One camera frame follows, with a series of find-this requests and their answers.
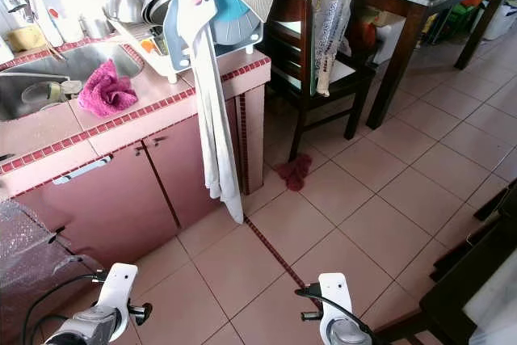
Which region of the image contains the stainless steel sink basin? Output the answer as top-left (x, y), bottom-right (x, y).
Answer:
top-left (0, 40), bottom-right (148, 122)

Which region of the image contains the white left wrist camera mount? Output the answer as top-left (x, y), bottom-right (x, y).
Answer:
top-left (95, 263), bottom-right (140, 342)

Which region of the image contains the dark wooden table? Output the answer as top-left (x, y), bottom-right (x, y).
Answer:
top-left (279, 0), bottom-right (517, 130)

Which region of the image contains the steel pot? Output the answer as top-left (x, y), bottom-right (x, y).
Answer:
top-left (103, 0), bottom-right (150, 25)

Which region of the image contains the red floor rag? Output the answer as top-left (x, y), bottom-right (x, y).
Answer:
top-left (275, 153), bottom-right (314, 192)

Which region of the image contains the white cloth with car print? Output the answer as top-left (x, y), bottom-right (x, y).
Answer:
top-left (176, 0), bottom-right (246, 225)

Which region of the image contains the dark wooden chair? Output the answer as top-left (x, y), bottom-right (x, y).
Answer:
top-left (263, 0), bottom-right (376, 162)

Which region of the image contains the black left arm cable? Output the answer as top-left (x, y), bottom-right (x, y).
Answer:
top-left (23, 271), bottom-right (110, 345)

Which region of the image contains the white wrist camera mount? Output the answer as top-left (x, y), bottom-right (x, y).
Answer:
top-left (317, 272), bottom-right (353, 342)
top-left (95, 263), bottom-right (140, 342)

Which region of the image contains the pink cloth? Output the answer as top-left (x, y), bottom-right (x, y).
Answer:
top-left (78, 58), bottom-right (140, 118)

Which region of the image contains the dark wooden furniture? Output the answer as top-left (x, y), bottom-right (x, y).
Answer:
top-left (372, 183), bottom-right (517, 345)

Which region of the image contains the dark cup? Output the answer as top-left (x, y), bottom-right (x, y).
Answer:
top-left (20, 78), bottom-right (83, 113)

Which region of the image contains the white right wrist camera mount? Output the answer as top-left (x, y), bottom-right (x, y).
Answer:
top-left (317, 272), bottom-right (353, 342)

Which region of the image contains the white dish rack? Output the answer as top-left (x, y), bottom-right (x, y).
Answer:
top-left (101, 0), bottom-right (266, 86)

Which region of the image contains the yellow sponge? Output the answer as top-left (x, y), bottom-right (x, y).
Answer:
top-left (6, 24), bottom-right (48, 53)

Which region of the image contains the clear bubble wrap sheet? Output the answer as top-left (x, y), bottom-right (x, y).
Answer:
top-left (0, 198), bottom-right (98, 345)

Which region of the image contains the steel cup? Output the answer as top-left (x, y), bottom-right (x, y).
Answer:
top-left (77, 14), bottom-right (110, 40)

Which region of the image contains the white cabinet handle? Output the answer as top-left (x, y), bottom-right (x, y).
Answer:
top-left (51, 155), bottom-right (114, 186)

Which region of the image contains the clear plastic packet yellow label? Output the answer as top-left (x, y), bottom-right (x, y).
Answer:
top-left (295, 0), bottom-right (356, 99)

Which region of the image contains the pink cabinet door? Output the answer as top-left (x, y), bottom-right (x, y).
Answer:
top-left (12, 141), bottom-right (180, 269)
top-left (141, 115), bottom-right (247, 229)

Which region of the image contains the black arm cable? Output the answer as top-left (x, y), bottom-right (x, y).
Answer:
top-left (295, 283), bottom-right (380, 345)
top-left (23, 271), bottom-right (110, 345)

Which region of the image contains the steel pan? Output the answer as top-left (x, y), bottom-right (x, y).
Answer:
top-left (141, 0), bottom-right (180, 27)

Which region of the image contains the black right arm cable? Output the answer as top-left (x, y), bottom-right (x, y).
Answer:
top-left (295, 283), bottom-right (380, 345)

